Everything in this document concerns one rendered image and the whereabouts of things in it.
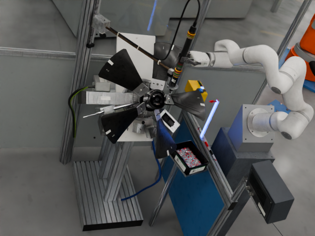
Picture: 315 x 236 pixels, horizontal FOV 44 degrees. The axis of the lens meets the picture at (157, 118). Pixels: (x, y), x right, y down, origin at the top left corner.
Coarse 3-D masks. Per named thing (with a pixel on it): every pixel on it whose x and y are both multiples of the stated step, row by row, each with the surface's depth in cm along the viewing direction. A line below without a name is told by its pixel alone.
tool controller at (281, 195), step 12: (252, 168) 207; (264, 168) 205; (252, 180) 209; (264, 180) 199; (276, 180) 199; (252, 192) 211; (264, 192) 198; (276, 192) 194; (288, 192) 194; (264, 204) 200; (276, 204) 190; (288, 204) 194; (264, 216) 203; (276, 216) 199
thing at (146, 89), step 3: (141, 84) 230; (144, 84) 229; (138, 87) 231; (141, 87) 231; (147, 87) 230; (135, 90) 233; (138, 90) 233; (144, 90) 232; (147, 90) 232; (138, 93) 234; (141, 93) 234; (144, 93) 233
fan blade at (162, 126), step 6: (162, 120) 239; (162, 126) 238; (162, 132) 236; (168, 132) 244; (162, 138) 235; (168, 138) 242; (156, 144) 230; (162, 144) 234; (168, 144) 240; (174, 144) 246; (156, 150) 230; (162, 150) 234; (168, 150) 239; (174, 150) 245; (156, 156) 231; (162, 156) 234
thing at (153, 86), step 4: (152, 80) 238; (156, 80) 237; (160, 80) 236; (152, 84) 238; (156, 84) 236; (160, 84) 235; (164, 84) 234; (152, 88) 237; (156, 88) 236; (160, 88) 235
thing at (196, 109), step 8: (176, 96) 243; (184, 96) 246; (192, 96) 248; (200, 96) 251; (176, 104) 237; (184, 104) 240; (192, 104) 243; (200, 104) 247; (192, 112) 240; (200, 112) 244
